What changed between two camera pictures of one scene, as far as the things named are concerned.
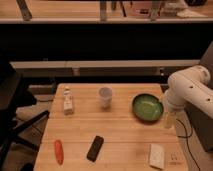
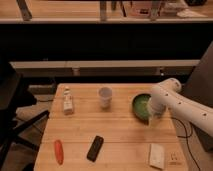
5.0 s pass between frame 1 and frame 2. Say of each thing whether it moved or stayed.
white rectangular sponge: stayed
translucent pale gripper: moved
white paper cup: stayed
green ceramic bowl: stayed
